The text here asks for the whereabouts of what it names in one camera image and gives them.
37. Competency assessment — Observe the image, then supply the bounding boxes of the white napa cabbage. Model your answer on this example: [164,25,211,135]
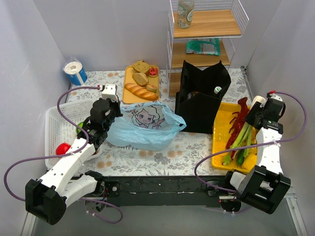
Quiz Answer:
[252,96,266,108]

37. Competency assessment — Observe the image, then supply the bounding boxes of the green celery sticks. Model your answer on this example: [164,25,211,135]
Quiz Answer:
[222,122,253,166]

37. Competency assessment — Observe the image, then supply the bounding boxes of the green watermelon ball toy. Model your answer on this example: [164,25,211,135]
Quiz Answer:
[76,122,83,134]

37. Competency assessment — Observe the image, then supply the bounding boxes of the light blue plastic bag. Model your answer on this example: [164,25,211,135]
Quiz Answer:
[106,102,186,151]

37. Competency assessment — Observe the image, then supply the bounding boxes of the green label water bottle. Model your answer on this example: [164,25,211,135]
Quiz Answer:
[214,86,222,95]

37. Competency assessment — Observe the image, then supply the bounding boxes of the black fabric grocery bag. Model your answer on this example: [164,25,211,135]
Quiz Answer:
[175,61,231,134]

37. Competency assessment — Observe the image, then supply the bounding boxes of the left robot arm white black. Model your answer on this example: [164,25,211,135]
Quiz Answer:
[25,97,122,225]

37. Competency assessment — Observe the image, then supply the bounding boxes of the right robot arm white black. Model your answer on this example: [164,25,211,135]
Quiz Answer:
[226,94,291,214]

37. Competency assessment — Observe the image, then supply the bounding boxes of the red toy lobster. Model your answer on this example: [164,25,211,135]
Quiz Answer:
[225,97,249,149]

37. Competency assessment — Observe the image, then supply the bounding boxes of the orange bread tray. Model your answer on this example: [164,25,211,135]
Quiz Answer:
[122,64,160,104]

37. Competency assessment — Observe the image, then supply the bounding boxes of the yellow tray with vegetables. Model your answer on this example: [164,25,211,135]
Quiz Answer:
[211,102,257,174]

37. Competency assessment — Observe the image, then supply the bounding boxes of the baguette bread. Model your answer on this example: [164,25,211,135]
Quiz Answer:
[125,83,158,101]

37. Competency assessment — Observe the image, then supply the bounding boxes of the white plastic basket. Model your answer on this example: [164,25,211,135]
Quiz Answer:
[45,99,94,156]

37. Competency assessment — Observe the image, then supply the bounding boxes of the toilet paper roll blue pack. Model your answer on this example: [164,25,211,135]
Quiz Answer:
[63,57,88,86]

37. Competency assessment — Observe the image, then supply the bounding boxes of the yellow bell pepper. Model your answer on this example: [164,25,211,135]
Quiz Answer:
[242,153,257,171]

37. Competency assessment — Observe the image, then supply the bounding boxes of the oval bread loaf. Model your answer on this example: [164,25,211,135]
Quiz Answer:
[132,73,149,87]

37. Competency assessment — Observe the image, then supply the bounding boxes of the small bread bun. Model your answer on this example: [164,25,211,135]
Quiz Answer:
[146,84,158,92]

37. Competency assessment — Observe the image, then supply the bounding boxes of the red apple toy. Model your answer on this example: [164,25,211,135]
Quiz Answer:
[55,143,71,155]

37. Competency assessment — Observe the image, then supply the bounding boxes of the round brown bread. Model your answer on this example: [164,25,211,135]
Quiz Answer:
[132,60,150,74]

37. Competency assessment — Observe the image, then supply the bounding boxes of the floral table mat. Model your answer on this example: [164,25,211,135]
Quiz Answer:
[67,68,251,176]

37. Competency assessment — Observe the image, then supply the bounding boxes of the green snack packet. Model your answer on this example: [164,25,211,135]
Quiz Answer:
[186,38,221,56]

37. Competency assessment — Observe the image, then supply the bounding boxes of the clear glass bottle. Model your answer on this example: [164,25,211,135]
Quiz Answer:
[177,0,194,29]

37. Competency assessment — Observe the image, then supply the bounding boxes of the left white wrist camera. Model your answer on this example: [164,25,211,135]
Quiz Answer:
[101,84,119,102]

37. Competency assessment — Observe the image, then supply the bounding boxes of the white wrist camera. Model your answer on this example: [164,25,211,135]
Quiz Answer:
[267,90,283,102]
[101,84,119,102]

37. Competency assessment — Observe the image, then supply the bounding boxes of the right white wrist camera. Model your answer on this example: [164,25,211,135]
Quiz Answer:
[267,90,283,102]

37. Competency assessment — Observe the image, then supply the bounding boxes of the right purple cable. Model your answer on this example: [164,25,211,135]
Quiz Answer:
[194,91,308,213]

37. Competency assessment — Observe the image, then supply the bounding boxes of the purple cable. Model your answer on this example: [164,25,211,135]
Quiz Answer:
[194,91,308,213]
[3,85,124,224]

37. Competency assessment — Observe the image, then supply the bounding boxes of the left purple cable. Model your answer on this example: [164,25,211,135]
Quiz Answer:
[3,85,124,224]

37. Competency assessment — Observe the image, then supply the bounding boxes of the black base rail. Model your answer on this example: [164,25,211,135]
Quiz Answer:
[85,176,234,207]

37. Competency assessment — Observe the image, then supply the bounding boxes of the wire and wood shelf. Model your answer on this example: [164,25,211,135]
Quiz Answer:
[166,0,249,98]

